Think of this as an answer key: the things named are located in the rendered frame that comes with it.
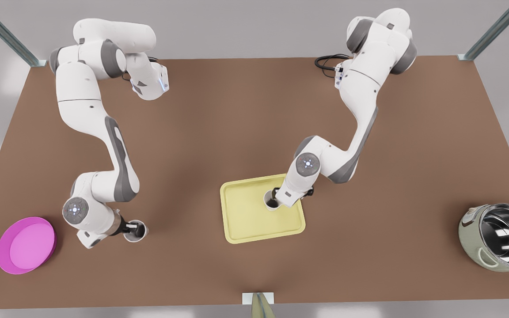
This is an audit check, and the green rice cooker pot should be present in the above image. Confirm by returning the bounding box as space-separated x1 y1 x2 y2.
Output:
458 203 509 273

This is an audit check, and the black cable loop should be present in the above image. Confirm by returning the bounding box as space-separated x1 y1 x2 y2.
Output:
315 54 351 80

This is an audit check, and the white IKEA cup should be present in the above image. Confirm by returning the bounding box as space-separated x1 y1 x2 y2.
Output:
263 190 283 212
123 220 148 243

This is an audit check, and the silver frame post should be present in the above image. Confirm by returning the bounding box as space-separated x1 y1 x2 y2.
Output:
0 0 47 68
242 292 275 318
457 0 509 61

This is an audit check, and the yellow rectangular tray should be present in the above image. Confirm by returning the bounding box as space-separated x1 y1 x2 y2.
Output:
220 174 306 244

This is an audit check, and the pink round bowl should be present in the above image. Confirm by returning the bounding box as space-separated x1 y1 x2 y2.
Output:
0 216 57 275

